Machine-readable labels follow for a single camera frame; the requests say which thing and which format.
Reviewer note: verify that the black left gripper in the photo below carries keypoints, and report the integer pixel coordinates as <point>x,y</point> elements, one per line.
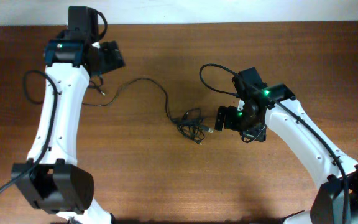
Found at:
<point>111,55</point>

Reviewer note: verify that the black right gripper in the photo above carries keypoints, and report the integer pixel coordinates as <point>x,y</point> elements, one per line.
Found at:
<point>224,117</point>

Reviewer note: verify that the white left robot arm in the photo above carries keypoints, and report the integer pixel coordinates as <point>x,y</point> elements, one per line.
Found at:
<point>50,179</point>

